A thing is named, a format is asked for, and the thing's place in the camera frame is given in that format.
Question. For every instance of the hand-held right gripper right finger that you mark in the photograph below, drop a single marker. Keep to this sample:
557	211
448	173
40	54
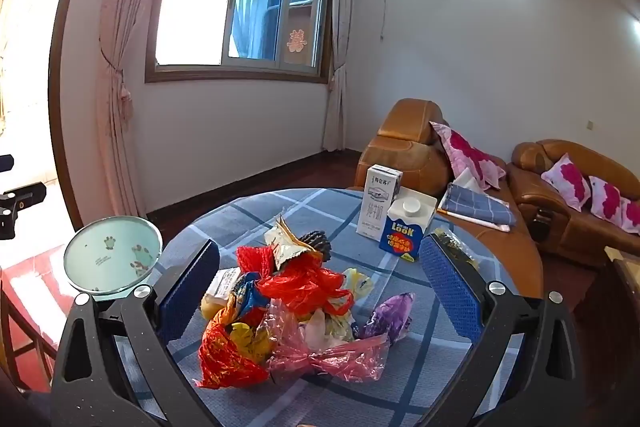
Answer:
450	292

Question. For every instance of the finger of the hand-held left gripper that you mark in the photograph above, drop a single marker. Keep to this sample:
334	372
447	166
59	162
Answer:
5	164
20	197

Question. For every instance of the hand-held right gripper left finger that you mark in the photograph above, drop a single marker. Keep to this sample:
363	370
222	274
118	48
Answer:
190	287

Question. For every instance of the white orange snack packet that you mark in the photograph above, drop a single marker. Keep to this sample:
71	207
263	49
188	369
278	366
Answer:
227	282

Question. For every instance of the purple foil wrapper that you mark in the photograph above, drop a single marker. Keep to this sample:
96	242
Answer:
387	317

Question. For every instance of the teal frog print basin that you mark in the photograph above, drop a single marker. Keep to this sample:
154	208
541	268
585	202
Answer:
110	247

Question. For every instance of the dark patterned packet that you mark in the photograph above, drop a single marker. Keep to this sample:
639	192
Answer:
457	252

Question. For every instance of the blue carton with white cap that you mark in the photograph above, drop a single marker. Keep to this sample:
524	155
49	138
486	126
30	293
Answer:
400	237

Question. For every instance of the orange-red snack packet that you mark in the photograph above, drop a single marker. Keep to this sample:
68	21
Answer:
225	357

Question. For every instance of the bright yellow plastic bag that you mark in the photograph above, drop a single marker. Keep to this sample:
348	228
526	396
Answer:
252	342

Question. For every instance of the folded blue plaid cloth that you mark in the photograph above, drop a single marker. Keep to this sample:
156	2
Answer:
480	207

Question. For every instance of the pale yellow plastic bag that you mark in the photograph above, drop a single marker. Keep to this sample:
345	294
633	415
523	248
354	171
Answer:
357	282

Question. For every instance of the crumpled gold foil wrapper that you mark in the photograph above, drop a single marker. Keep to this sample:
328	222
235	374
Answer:
282	242

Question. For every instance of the red plastic bag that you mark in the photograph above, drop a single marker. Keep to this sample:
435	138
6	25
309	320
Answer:
300	289

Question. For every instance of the white folded paper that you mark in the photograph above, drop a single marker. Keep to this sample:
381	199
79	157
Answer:
467	179

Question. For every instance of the tall white milk carton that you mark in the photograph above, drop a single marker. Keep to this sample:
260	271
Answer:
377	202

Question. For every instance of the pink transparent plastic bag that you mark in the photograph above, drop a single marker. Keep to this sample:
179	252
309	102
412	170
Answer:
340	357

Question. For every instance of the orange leather sofa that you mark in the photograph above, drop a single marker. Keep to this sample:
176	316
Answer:
565	232

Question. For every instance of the white crumpled tissue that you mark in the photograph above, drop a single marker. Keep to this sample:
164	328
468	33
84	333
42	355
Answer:
325	332

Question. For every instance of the wooden chair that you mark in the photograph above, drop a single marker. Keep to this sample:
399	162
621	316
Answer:
25	332

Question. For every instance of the orange leather armchair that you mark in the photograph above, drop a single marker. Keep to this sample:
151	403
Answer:
405	162

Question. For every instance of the pink floral pillow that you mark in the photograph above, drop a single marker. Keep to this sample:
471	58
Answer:
631	216
567	182
465	154
605	199

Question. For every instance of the blue plaid tablecloth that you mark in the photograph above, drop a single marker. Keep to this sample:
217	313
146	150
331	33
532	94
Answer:
310	217

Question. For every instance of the wooden cabinet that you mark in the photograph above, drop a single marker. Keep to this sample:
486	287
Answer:
622	277

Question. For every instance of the pink floral curtain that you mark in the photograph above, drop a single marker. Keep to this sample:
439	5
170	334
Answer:
130	7
340	57

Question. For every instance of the red paper window decoration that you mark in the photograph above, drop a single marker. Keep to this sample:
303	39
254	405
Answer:
296	41

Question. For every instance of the brown wooden door frame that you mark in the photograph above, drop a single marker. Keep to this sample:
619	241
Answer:
62	107

